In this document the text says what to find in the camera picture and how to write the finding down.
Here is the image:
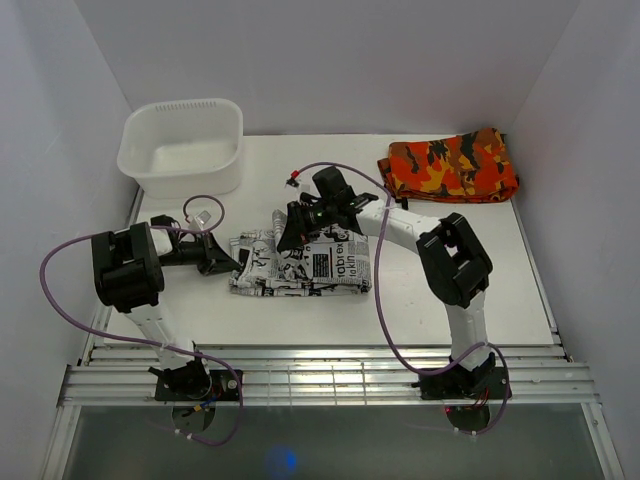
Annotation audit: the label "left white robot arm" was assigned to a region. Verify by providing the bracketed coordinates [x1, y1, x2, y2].
[91, 211, 241, 400]

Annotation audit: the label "newspaper print trousers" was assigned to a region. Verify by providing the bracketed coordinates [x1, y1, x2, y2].
[229, 210, 372, 297]

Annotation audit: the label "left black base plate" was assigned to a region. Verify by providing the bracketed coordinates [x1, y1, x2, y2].
[153, 369, 243, 403]

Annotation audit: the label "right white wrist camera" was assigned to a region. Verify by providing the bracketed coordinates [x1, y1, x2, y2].
[285, 170, 310, 193]

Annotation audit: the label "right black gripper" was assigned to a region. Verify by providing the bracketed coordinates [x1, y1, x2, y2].
[277, 201, 336, 253]

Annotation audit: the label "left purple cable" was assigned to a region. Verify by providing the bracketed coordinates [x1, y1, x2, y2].
[39, 195, 245, 447]

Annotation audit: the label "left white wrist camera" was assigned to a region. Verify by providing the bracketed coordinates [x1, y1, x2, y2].
[188, 210, 211, 232]

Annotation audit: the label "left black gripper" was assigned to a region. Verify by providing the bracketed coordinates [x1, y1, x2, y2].
[160, 230, 240, 276]

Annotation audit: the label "white plastic basket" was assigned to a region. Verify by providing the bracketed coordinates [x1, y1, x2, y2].
[117, 98, 244, 199]

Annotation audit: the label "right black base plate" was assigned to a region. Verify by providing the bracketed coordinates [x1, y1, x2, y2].
[411, 367, 512, 400]

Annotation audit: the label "aluminium rail frame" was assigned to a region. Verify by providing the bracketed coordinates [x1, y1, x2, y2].
[45, 203, 629, 479]

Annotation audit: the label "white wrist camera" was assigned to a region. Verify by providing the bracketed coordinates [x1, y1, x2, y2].
[188, 210, 211, 232]
[285, 170, 310, 193]

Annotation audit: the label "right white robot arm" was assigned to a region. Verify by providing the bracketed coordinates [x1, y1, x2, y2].
[276, 166, 495, 400]

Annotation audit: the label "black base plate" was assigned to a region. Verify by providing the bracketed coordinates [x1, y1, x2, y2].
[411, 367, 512, 400]
[153, 369, 243, 403]

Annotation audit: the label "orange camouflage folded trousers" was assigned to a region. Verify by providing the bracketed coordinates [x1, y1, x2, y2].
[377, 127, 520, 204]

